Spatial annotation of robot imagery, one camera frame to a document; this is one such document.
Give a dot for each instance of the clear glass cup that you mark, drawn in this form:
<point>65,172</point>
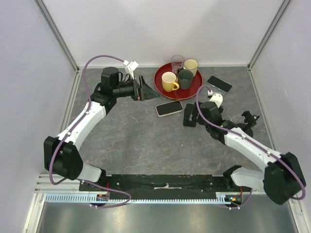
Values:
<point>177,62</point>

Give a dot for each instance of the black folding phone stand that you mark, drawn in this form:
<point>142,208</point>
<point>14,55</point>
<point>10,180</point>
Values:
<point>190,115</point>

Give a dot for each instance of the cream cased phone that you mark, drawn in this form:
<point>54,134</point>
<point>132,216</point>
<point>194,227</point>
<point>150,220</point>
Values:
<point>169,108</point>

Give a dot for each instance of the dark green mug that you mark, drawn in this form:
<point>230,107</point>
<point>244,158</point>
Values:
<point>185,78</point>

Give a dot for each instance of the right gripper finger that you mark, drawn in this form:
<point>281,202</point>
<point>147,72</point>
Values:
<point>194,117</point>
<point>187,115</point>

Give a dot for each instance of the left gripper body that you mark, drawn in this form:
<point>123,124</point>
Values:
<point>130,89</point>

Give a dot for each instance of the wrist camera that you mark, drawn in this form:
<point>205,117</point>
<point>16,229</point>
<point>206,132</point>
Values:
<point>130,67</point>
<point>216,98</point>

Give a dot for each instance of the black round base phone holder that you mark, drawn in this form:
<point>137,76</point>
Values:
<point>250,121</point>

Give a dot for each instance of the cream mug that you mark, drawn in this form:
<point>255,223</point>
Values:
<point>191,65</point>

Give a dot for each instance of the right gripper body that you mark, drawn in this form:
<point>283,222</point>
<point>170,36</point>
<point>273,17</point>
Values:
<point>220,110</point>

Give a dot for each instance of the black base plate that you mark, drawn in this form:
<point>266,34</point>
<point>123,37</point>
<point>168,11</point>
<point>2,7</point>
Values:
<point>169,186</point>

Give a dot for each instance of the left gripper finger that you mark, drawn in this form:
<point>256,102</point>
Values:
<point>147,93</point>
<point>141,81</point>

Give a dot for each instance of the slotted cable duct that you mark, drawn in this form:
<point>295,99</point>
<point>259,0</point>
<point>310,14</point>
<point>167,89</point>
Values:
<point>97,199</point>

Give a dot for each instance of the teal cased phone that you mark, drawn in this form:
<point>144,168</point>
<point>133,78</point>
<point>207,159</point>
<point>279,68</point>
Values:
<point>219,84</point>

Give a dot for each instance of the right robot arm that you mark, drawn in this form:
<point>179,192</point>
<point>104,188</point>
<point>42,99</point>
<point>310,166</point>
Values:
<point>279,175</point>

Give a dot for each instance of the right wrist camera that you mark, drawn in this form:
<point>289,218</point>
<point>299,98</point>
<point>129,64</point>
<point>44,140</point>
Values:
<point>216,98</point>

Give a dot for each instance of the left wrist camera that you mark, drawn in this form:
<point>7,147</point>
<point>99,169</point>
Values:
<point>130,67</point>

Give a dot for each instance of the yellow mug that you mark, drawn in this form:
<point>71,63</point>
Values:
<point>169,82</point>

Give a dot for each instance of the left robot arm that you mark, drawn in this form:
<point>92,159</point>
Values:
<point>61,153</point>

